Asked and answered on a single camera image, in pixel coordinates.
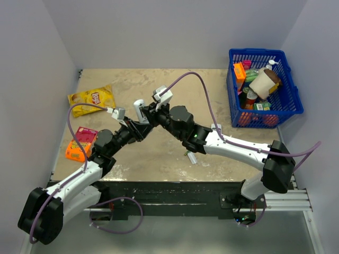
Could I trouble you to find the white remote control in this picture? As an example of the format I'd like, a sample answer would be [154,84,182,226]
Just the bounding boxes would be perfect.
[133,99,148,124]

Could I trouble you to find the white battery cover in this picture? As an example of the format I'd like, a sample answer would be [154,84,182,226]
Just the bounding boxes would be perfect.
[187,152,198,165]

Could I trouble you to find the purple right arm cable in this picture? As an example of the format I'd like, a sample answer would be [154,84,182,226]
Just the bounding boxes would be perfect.
[158,71,322,173]

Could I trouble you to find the orange pink candy box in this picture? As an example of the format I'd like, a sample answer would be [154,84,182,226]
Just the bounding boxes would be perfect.
[65,126,98,162]

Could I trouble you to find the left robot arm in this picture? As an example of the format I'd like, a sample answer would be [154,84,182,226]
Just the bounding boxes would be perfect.
[17,117,153,245]

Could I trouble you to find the blue plastic basket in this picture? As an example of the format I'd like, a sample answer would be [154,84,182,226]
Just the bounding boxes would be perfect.
[226,48,304,129]

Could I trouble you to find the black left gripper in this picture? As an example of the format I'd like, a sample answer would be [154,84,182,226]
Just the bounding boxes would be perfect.
[109,116,153,156]

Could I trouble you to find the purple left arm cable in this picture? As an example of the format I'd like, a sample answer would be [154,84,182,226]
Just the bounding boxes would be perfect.
[29,103,112,244]

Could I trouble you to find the pink box in basket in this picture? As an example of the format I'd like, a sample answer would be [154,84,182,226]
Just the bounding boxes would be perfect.
[242,60,252,70]

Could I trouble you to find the orange box in basket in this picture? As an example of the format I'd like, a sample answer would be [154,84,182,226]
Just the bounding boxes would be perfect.
[233,62,246,92]

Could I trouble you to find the red can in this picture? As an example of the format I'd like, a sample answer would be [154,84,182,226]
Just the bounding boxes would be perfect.
[243,90,258,110]

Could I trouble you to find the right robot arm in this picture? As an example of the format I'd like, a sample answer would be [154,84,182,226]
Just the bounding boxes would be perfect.
[140,103,295,208]

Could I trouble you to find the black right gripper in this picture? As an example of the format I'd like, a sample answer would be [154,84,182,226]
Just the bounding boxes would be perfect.
[142,99,184,140]

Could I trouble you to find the aluminium rail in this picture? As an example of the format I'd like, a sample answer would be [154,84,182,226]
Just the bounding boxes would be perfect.
[259,189,313,212]

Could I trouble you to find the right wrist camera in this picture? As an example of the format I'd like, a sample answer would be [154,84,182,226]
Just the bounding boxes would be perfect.
[153,85,173,112]

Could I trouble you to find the paper cup with brown lid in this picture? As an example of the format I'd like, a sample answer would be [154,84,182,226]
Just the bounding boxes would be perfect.
[249,68,283,99]

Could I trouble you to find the white pump bottle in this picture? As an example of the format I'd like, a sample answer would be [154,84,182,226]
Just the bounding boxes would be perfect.
[265,59,279,70]

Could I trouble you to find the green box in basket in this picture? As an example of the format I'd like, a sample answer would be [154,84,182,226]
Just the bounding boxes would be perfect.
[253,102,271,111]

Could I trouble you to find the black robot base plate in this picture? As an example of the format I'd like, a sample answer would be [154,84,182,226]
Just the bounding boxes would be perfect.
[90,181,265,221]

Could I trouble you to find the green bottle in basket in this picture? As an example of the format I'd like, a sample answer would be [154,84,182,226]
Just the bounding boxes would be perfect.
[245,69,258,83]

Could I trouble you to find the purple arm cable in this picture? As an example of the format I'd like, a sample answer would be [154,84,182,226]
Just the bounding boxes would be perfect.
[29,103,112,244]
[158,71,322,173]

